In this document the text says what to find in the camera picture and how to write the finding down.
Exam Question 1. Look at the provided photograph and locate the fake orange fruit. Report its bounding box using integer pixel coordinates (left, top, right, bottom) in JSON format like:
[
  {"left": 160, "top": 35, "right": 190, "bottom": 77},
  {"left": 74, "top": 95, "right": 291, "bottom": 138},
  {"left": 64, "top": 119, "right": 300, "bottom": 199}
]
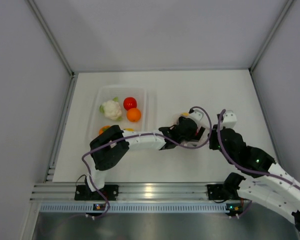
[{"left": 126, "top": 108, "right": 142, "bottom": 123}]

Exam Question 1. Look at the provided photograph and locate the fake yellow lemon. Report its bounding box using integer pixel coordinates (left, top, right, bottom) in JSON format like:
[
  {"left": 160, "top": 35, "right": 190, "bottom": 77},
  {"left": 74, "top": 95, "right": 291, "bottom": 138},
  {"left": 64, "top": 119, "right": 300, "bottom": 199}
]
[{"left": 123, "top": 128, "right": 134, "bottom": 132}]

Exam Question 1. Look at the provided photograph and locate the fake red tomato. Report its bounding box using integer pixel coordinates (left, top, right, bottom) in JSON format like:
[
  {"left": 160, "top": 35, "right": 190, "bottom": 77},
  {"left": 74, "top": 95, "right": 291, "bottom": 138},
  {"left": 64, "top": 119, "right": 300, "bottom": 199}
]
[{"left": 123, "top": 97, "right": 138, "bottom": 111}]

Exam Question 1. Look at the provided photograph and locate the fake white cauliflower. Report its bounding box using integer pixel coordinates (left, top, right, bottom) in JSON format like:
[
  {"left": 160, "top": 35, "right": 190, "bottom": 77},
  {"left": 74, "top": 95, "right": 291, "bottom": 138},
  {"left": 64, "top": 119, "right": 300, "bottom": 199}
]
[{"left": 99, "top": 97, "right": 123, "bottom": 121}]

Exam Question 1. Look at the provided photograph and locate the fake orange bell pepper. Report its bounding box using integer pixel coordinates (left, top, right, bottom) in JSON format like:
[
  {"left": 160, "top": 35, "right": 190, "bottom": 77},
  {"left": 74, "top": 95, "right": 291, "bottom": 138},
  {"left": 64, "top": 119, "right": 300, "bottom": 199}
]
[{"left": 98, "top": 125, "right": 111, "bottom": 135}]

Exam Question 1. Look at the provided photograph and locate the clear zip top bag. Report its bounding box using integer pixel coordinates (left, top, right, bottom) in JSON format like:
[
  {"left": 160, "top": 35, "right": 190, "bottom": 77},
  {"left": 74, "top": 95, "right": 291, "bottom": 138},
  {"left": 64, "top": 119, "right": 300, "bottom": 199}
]
[{"left": 170, "top": 110, "right": 208, "bottom": 147}]

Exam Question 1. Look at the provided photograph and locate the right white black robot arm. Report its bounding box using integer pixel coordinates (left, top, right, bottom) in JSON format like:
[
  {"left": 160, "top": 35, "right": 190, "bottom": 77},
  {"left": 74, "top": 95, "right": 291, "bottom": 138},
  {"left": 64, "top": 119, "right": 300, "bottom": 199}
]
[{"left": 208, "top": 127, "right": 300, "bottom": 232}]

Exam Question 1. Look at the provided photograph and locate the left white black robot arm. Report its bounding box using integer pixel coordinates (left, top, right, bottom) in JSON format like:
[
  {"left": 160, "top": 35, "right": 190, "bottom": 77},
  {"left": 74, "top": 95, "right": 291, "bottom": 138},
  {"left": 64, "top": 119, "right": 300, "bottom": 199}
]
[{"left": 82, "top": 116, "right": 206, "bottom": 200}]

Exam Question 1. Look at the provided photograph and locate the white plastic basket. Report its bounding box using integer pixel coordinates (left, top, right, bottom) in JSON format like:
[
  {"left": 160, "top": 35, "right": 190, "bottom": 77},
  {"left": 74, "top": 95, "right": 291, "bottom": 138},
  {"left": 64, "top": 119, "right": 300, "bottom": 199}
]
[{"left": 86, "top": 85, "right": 147, "bottom": 142}]

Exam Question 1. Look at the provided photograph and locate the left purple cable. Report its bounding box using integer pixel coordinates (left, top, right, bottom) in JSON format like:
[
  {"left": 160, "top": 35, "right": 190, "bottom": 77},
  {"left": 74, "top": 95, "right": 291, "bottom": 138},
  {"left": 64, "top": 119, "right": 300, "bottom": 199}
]
[{"left": 81, "top": 106, "right": 213, "bottom": 217}]

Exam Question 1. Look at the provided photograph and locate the purple cable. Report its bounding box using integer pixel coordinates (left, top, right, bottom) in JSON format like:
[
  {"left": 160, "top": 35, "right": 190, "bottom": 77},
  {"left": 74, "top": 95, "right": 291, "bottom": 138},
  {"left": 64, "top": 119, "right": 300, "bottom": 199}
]
[
  {"left": 216, "top": 109, "right": 300, "bottom": 196},
  {"left": 81, "top": 106, "right": 213, "bottom": 217}
]

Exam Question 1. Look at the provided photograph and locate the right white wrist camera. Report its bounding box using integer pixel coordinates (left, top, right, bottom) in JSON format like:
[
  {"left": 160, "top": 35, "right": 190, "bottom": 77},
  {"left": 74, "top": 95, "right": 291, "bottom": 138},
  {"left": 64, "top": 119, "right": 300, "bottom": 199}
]
[{"left": 217, "top": 110, "right": 237, "bottom": 129}]

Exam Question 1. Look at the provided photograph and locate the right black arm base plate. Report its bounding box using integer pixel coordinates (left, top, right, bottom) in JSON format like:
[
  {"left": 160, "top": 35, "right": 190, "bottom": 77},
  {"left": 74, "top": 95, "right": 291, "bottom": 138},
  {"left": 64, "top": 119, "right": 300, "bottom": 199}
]
[{"left": 206, "top": 184, "right": 229, "bottom": 203}]

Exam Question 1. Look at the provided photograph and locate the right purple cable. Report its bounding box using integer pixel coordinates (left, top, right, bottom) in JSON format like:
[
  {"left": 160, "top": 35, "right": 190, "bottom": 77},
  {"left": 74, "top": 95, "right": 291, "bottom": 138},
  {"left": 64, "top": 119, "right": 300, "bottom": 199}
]
[{"left": 216, "top": 109, "right": 300, "bottom": 196}]

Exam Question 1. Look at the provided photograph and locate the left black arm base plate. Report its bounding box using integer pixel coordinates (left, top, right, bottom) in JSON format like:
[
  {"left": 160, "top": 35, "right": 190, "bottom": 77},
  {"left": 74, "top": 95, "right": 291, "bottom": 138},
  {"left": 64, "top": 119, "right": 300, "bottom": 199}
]
[{"left": 74, "top": 183, "right": 120, "bottom": 201}]

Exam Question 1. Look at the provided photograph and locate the aluminium mounting rail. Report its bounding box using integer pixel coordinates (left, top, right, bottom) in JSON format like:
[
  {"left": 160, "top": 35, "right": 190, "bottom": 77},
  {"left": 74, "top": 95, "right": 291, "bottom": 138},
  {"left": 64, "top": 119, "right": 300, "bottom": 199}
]
[{"left": 30, "top": 182, "right": 211, "bottom": 202}]

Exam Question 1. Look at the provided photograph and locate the white slotted cable duct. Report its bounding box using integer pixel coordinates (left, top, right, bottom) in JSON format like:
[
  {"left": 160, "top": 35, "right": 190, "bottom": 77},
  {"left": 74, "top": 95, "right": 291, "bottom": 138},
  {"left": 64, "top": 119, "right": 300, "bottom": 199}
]
[{"left": 40, "top": 202, "right": 243, "bottom": 214}]

